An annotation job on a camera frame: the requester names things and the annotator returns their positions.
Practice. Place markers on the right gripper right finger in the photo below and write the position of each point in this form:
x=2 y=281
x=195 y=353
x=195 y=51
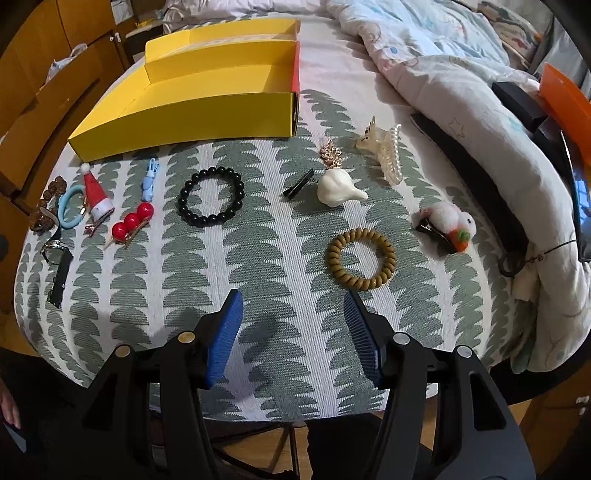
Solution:
x=476 y=434

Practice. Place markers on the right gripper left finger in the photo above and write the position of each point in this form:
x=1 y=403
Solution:
x=192 y=361

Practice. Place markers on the black strap wristwatch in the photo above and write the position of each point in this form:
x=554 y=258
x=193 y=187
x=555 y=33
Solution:
x=55 y=252

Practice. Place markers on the red berry hair clip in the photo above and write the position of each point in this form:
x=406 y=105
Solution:
x=124 y=231

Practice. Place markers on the white pompom carrot hair clip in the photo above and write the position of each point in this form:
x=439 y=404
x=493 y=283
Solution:
x=448 y=225

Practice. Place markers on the red santa hat clip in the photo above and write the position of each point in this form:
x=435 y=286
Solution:
x=99 y=204

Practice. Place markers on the light blue hair clip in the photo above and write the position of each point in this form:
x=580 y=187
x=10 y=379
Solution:
x=147 y=185

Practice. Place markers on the white shell hair clip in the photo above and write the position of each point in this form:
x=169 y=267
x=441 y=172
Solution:
x=336 y=187

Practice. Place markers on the small black hair clip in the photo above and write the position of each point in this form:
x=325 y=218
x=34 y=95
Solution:
x=292 y=191

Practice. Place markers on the clear pearl claw clip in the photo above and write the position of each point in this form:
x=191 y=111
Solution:
x=385 y=145

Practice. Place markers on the gold rhinestone hair clip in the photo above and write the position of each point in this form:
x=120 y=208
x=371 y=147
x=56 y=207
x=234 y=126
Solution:
x=331 y=155

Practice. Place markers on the person's left hand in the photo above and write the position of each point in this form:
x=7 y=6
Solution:
x=8 y=407

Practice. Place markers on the green leaf pattern bedsheet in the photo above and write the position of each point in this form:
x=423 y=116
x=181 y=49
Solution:
x=221 y=223

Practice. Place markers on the orange plastic object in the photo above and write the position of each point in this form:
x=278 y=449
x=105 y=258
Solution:
x=568 y=106

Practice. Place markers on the yellow cardboard box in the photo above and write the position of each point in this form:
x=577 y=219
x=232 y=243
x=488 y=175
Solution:
x=235 y=80

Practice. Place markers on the floral white duvet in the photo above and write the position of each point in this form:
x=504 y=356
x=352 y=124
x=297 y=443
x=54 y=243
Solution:
x=444 y=60

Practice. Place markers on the wooden cabinet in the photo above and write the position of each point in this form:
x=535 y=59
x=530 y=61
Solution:
x=57 y=59

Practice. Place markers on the pink pillow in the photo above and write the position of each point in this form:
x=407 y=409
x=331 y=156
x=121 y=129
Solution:
x=219 y=9

